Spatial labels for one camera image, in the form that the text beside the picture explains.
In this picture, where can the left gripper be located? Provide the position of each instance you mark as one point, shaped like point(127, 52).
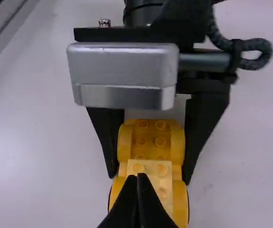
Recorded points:
point(139, 34)

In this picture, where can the yellow toy car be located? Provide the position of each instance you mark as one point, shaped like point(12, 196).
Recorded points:
point(150, 142)

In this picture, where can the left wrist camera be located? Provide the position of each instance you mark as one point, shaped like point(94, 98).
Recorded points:
point(122, 69)

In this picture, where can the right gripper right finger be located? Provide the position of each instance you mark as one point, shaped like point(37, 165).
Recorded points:
point(150, 209)

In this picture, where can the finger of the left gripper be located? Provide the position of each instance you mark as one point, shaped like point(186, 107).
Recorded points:
point(108, 133)
point(203, 123)

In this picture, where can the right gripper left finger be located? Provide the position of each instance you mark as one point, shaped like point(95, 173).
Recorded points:
point(124, 209)

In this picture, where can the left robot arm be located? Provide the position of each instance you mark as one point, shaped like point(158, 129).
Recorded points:
point(141, 13)

